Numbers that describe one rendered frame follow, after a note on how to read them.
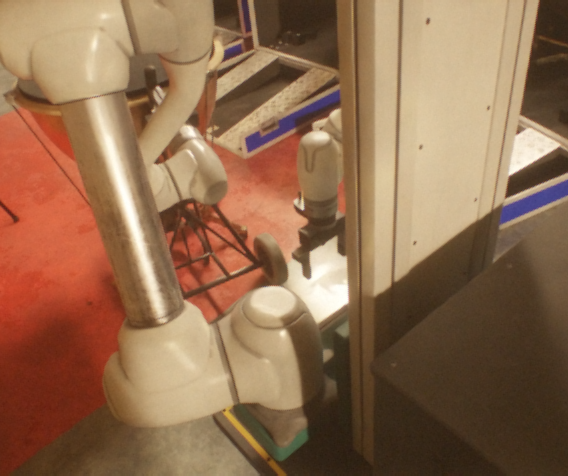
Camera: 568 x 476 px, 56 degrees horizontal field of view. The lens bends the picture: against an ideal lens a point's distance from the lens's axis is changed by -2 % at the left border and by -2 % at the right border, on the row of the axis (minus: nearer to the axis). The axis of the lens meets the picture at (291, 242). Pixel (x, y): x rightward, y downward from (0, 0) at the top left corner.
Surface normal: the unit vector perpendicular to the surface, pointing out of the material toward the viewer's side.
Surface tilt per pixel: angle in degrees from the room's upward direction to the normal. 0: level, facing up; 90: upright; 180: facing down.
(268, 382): 88
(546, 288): 0
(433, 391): 0
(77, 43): 75
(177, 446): 0
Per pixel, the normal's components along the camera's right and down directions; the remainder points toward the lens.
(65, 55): 0.23, 0.37
